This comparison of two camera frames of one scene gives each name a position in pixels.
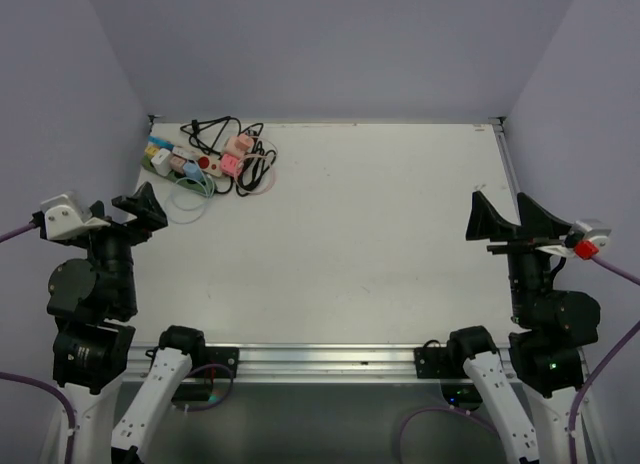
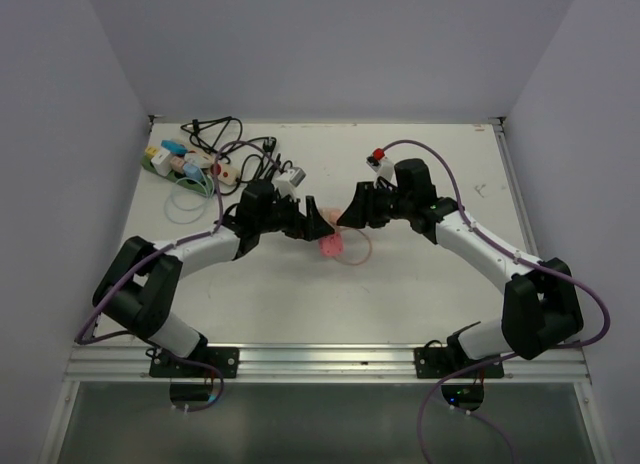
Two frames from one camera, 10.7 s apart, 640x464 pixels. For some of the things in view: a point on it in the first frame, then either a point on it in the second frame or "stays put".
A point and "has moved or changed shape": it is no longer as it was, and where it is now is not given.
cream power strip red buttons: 210,164 has moved or changed shape
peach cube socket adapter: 238,144 has moved or changed shape
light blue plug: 192,170 stays put
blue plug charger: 162,142 → 178,149
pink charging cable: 258,154 has moved or changed shape
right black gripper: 483,220 → 357,215
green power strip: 205,186 stays put
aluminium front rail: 326,363 stays put
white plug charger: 162,161 stays put
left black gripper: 144,205 → 311,225
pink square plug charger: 231,165 has moved or changed shape
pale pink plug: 177,163 stays put
